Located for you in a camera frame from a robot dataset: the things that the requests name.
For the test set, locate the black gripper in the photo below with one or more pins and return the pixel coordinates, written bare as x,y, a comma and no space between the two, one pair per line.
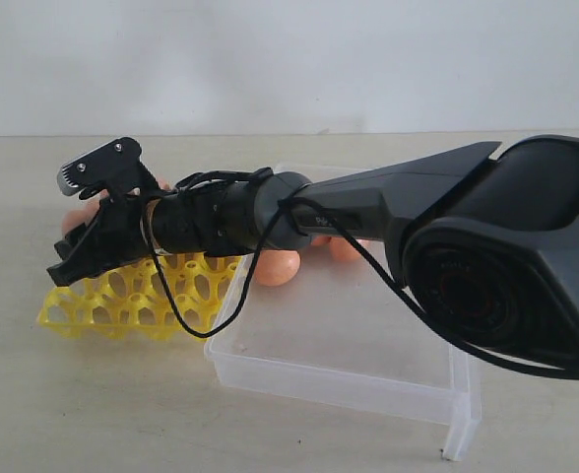
114,238

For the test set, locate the clear plastic container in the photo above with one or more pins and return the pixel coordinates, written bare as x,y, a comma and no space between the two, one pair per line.
335,334

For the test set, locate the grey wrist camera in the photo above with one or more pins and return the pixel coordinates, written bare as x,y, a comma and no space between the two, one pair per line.
114,167

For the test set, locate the yellow plastic egg tray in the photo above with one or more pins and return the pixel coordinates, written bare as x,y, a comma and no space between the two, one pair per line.
132,300

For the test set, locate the brown egg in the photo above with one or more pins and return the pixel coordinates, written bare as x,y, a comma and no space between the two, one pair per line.
321,240
75,218
342,251
276,267
164,184
87,195

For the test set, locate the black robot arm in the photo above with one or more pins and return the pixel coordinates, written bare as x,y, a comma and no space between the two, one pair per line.
481,242

